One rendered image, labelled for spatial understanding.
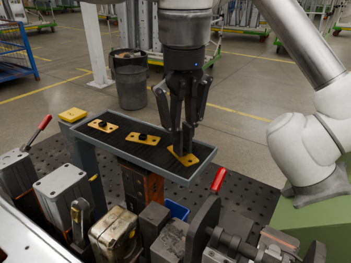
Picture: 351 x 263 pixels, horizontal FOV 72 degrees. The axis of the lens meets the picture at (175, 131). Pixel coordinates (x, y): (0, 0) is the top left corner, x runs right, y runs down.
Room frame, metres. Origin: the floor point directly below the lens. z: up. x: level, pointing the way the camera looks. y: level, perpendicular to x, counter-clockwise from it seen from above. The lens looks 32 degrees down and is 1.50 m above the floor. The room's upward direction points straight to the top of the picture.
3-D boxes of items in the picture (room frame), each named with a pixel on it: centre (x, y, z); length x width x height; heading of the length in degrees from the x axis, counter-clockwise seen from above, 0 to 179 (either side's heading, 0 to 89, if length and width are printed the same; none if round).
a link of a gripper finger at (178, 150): (0.44, -0.01, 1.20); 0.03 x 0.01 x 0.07; 32
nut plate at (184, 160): (0.44, -0.02, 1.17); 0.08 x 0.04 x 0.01; 32
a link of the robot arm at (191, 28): (0.44, -0.01, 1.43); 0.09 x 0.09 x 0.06
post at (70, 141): (0.65, 0.31, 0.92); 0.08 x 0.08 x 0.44; 57
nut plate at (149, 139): (0.51, 0.08, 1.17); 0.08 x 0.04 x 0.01; 71
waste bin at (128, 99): (3.09, 0.59, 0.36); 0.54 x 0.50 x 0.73; 146
